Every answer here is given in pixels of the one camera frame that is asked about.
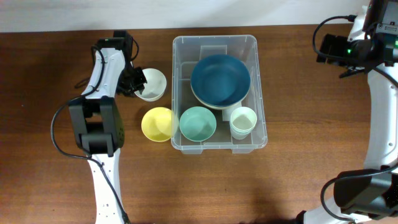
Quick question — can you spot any grey cup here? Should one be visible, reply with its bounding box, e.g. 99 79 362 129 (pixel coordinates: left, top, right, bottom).
230 128 251 140

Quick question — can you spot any yellow bowl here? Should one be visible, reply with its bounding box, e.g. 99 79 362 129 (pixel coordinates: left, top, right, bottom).
141 107 176 142

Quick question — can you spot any green bowl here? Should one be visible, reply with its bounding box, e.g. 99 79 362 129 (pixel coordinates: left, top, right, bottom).
179 106 217 142

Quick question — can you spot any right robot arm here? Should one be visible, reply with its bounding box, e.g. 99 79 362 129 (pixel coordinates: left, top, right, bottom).
295 0 397 224

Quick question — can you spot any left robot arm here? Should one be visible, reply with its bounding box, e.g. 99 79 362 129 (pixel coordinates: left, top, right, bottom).
68 45 146 223

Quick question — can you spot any white bowl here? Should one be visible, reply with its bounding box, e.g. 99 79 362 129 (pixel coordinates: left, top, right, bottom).
134 68 167 102

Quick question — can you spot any white cup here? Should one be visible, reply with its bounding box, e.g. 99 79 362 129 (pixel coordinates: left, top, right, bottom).
230 106 257 131

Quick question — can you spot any dark blue plate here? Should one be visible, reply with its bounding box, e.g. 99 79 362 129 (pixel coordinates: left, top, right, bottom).
190 55 251 106

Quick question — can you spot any clear plastic storage bin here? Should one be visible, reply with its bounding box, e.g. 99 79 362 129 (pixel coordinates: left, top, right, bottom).
171 35 268 155

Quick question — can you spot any white label in bin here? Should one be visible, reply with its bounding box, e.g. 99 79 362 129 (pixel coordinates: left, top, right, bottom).
222 108 234 121

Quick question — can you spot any green cup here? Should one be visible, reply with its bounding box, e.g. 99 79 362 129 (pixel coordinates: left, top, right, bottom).
229 123 253 139

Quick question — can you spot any cream plate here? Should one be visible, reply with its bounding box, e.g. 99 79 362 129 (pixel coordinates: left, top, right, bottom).
191 88 242 110

